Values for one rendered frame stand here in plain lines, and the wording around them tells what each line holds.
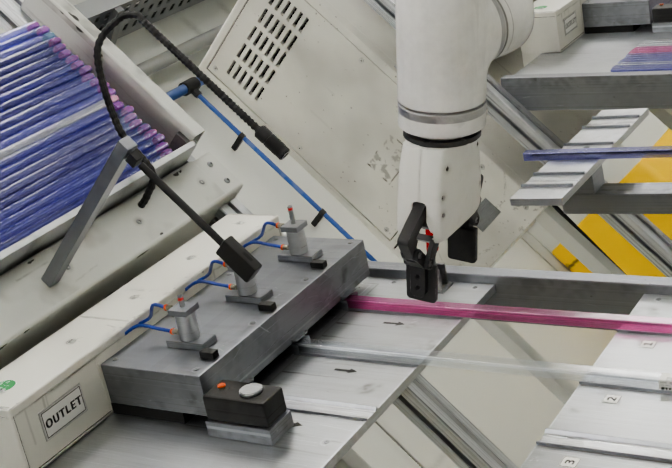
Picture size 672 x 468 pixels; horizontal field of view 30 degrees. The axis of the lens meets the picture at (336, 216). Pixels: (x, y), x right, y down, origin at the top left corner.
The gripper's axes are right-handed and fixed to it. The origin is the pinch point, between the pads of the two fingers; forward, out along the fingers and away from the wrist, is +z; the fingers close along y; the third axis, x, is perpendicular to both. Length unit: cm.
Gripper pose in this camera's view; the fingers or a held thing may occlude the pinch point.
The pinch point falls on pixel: (442, 270)
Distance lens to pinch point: 127.2
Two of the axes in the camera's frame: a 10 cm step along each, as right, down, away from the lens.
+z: 0.4, 9.0, 4.3
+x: 8.6, 1.9, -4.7
